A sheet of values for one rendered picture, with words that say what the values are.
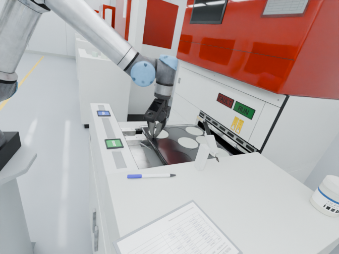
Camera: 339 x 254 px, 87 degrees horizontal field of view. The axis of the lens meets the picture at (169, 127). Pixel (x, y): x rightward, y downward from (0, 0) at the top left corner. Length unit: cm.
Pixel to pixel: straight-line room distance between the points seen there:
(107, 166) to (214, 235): 33
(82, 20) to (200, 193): 55
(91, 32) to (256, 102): 67
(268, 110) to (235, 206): 44
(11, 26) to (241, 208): 85
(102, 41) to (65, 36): 795
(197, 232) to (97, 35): 55
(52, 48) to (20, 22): 781
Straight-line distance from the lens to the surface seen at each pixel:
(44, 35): 857
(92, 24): 58
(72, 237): 158
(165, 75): 71
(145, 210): 44
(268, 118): 83
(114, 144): 64
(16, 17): 78
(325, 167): 238
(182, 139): 88
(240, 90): 92
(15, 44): 80
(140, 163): 70
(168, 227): 43
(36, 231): 167
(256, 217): 54
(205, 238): 44
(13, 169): 83
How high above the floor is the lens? 131
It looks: 25 degrees down
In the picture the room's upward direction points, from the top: 12 degrees clockwise
